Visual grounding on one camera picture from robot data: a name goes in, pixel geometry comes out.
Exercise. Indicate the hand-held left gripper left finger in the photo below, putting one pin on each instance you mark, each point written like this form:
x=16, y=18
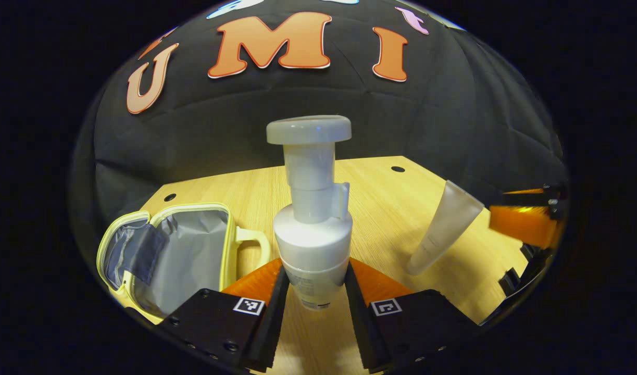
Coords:
x=269, y=328

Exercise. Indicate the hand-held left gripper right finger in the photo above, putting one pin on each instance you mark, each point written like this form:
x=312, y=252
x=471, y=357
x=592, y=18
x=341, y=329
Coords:
x=365, y=333

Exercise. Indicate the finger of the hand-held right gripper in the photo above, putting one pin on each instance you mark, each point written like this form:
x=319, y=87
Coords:
x=526, y=224
x=558, y=198

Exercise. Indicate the frosted white tube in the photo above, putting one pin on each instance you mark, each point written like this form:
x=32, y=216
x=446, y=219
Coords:
x=446, y=224

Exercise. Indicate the white pump bottle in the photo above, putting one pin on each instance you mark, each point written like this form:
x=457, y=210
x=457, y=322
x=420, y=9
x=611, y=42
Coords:
x=313, y=234

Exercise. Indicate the pale yellow suitcase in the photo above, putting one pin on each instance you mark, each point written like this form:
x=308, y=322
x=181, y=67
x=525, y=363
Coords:
x=193, y=255

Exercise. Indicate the black backdrop cloth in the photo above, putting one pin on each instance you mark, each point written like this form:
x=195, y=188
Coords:
x=235, y=130

